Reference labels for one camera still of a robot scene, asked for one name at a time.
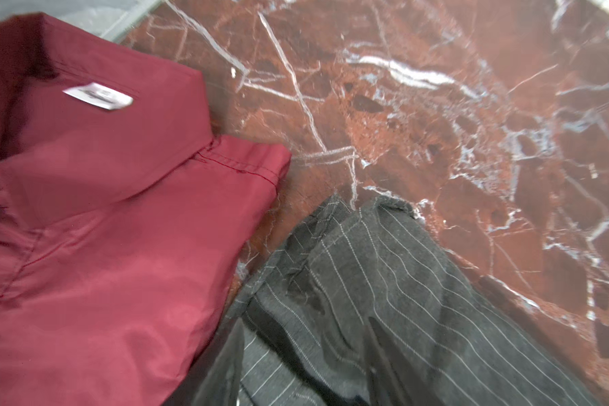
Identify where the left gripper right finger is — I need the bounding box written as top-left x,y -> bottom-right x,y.
363,317 -> 442,406

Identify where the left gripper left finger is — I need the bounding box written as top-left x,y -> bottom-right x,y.
162,320 -> 245,406

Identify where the dark grey striped shirt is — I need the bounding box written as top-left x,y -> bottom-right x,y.
215,196 -> 597,405

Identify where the maroon folded shirt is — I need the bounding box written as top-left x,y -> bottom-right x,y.
0,14 -> 291,405

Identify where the aluminium cage frame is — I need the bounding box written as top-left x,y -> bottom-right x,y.
98,0 -> 162,43

